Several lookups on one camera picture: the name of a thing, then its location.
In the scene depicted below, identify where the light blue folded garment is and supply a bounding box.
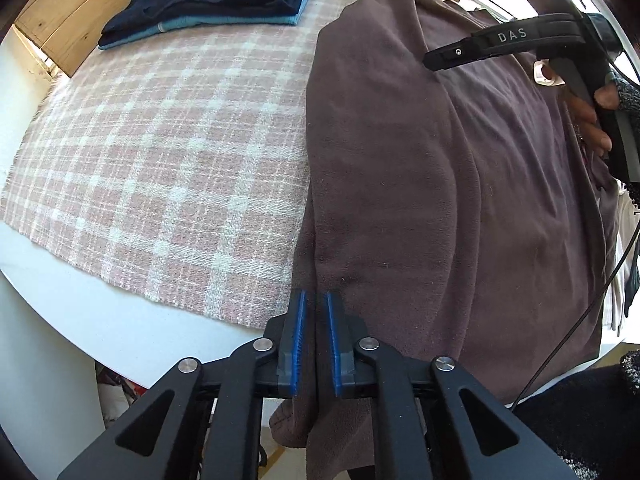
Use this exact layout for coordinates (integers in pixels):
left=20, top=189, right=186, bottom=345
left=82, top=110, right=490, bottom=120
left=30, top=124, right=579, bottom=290
left=98, top=0, right=328, bottom=52

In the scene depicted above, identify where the black knit sleeve forearm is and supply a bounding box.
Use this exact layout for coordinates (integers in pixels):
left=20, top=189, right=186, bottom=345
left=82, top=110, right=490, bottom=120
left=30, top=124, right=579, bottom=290
left=514, top=350, right=640, bottom=479

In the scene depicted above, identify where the pink plaid blanket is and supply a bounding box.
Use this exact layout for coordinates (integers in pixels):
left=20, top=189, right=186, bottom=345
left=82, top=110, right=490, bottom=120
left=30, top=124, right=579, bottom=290
left=1, top=0, right=355, bottom=328

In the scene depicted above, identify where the right hand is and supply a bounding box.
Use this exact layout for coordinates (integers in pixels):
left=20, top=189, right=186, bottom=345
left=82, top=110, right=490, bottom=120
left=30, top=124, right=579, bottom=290
left=563, top=81, right=620, bottom=157

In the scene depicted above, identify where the black cable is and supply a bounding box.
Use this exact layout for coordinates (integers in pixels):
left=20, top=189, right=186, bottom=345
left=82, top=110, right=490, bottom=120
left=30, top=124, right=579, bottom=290
left=508, top=228, right=640, bottom=411

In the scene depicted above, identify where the cream ribbed knit sweater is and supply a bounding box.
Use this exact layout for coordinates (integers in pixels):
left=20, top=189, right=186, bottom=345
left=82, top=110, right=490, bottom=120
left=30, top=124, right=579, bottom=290
left=603, top=184, right=639, bottom=337

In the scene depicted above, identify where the brown fleece garment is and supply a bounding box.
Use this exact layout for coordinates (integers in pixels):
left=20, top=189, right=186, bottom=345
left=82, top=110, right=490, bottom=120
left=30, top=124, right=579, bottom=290
left=269, top=0, right=618, bottom=480

